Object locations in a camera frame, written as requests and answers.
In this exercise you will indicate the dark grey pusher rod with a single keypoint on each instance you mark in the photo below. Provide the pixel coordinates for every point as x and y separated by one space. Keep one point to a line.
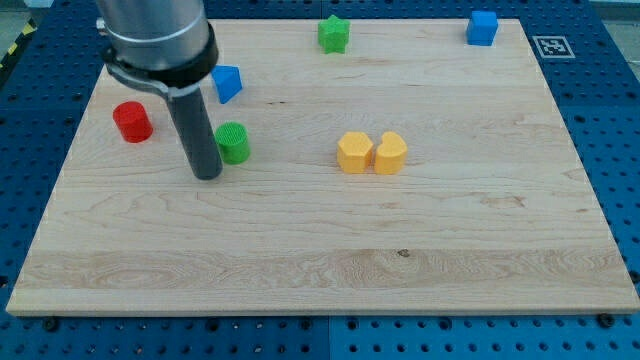
191 120

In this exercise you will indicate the green star block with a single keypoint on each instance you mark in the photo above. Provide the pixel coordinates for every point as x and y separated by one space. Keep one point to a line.
333 34

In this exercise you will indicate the red cylinder block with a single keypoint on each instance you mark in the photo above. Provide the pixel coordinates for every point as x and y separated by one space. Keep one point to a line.
132 122

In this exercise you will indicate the white fiducial marker tag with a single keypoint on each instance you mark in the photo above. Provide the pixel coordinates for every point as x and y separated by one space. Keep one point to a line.
553 47

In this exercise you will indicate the green cylinder block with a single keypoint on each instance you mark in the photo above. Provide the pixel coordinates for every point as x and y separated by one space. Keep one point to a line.
233 142

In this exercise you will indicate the blue triangular block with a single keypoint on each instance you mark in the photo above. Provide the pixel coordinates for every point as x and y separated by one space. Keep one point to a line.
227 81

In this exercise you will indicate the wooden board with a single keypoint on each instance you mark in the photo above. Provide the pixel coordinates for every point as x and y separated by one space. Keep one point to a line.
492 213

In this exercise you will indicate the yellow heart block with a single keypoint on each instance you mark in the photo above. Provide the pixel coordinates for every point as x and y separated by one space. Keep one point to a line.
391 154

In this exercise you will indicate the blue cube block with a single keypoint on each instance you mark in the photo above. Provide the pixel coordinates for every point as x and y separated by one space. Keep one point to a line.
482 28

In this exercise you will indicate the yellow hexagon block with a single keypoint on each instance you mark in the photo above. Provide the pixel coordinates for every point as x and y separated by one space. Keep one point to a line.
354 152

